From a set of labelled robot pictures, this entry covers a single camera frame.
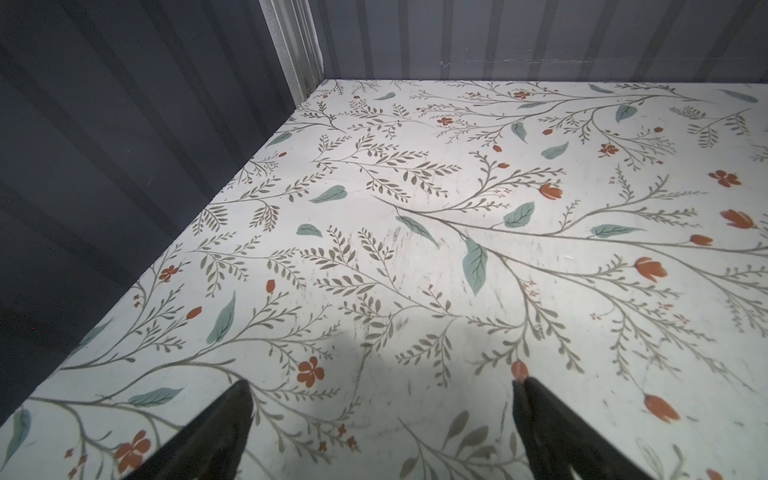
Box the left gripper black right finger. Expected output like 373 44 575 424
512 377 649 480

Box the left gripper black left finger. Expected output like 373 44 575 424
127 380 254 480

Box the floral patterned table mat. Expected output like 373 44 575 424
1 80 767 479

